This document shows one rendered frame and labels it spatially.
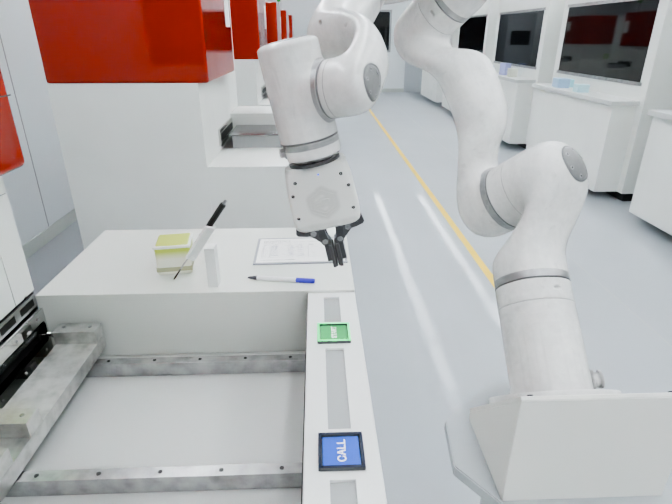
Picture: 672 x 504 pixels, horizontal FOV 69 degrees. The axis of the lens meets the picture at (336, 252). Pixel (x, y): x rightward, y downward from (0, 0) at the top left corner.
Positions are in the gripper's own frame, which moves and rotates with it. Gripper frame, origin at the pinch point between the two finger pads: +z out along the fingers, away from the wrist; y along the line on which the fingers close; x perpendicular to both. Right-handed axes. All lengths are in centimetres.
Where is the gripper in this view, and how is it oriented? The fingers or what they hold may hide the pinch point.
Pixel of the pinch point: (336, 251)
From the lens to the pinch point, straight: 77.7
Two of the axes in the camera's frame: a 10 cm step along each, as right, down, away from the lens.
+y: 9.8, -2.1, -0.5
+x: -0.4, -4.1, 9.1
